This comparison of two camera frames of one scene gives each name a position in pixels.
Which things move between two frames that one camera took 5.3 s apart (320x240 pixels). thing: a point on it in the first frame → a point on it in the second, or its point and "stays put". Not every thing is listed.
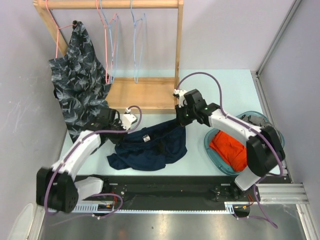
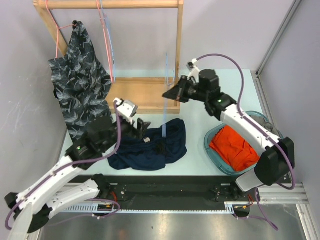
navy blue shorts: x=150 y=148 stays put
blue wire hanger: x=142 y=18 → x=167 y=83
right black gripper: x=183 y=122 → x=178 y=92
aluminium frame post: x=256 y=75 stays put
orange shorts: x=233 y=152 stays put
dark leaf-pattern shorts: x=81 y=83 stays put
